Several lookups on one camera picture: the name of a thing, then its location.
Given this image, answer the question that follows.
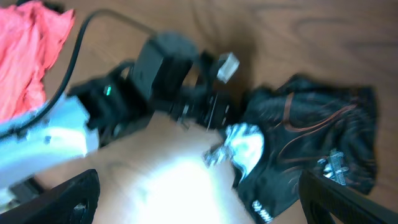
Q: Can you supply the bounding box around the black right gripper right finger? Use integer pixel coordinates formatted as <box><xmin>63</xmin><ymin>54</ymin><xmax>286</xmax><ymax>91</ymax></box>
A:
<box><xmin>298</xmin><ymin>170</ymin><xmax>397</xmax><ymax>224</ymax></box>

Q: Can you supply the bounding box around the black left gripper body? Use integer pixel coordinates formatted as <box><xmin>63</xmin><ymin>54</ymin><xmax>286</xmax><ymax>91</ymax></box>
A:
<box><xmin>169</xmin><ymin>51</ymin><xmax>240</xmax><ymax>130</ymax></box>

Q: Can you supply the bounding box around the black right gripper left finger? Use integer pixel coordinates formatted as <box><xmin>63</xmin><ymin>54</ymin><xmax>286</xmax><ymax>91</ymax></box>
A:
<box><xmin>1</xmin><ymin>169</ymin><xmax>100</xmax><ymax>224</ymax></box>

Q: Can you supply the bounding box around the black orange-patterned shirt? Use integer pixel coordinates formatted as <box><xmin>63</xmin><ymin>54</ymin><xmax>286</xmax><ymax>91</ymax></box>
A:
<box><xmin>201</xmin><ymin>73</ymin><xmax>379</xmax><ymax>224</ymax></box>

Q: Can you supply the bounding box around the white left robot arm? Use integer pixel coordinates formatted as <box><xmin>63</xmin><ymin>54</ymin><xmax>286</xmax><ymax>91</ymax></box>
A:
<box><xmin>1</xmin><ymin>61</ymin><xmax>234</xmax><ymax>189</ymax></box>

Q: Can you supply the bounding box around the red shirt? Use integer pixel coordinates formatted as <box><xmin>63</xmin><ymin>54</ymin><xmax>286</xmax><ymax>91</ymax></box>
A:
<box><xmin>1</xmin><ymin>1</ymin><xmax>75</xmax><ymax>121</ymax></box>

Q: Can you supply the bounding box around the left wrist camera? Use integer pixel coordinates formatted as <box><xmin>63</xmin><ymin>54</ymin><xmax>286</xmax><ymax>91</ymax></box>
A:
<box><xmin>132</xmin><ymin>31</ymin><xmax>198</xmax><ymax>101</ymax></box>

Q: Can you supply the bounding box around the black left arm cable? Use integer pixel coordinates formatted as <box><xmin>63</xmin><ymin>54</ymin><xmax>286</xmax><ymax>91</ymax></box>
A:
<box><xmin>0</xmin><ymin>8</ymin><xmax>156</xmax><ymax>138</ymax></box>

